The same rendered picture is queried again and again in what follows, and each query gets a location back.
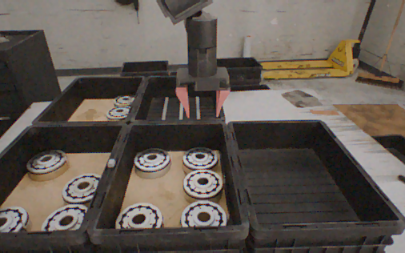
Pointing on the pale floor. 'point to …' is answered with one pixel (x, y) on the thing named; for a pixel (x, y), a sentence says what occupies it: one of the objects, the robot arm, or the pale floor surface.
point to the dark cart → (12, 82)
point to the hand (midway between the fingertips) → (202, 112)
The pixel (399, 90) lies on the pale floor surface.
